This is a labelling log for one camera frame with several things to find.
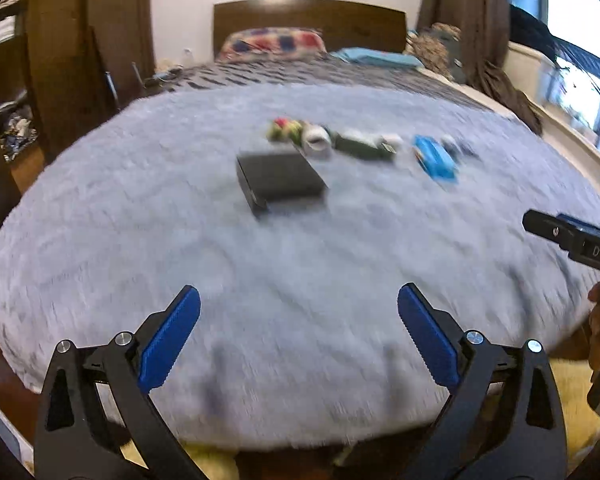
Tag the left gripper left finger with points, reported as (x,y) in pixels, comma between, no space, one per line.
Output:
(73,439)

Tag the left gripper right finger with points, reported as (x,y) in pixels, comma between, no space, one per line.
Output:
(502,419)

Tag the colourful knitted yarn toy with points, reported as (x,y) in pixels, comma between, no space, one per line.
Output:
(285,130)

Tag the blue snack wrapper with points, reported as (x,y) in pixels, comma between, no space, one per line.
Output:
(434,159)

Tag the patterned brown bag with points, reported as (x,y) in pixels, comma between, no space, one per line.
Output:
(439,49)

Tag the brown curtain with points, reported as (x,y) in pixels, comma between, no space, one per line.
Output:
(484,38)

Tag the grey fluffy blanket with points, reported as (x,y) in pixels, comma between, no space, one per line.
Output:
(299,341)

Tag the white tape roll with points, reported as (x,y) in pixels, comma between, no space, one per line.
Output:
(316,142)

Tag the folded light blue cloth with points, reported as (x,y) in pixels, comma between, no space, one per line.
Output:
(370,57)

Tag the black flat box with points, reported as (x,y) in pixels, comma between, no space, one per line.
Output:
(276,177)

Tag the striped bed sheet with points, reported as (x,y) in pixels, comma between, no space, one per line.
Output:
(320,70)

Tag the brown wooden headboard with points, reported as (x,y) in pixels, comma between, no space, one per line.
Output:
(343,24)

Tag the dark wooden wardrobe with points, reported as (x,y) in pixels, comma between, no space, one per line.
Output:
(81,61)

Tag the plaid pillow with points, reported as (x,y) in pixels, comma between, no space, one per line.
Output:
(271,44)

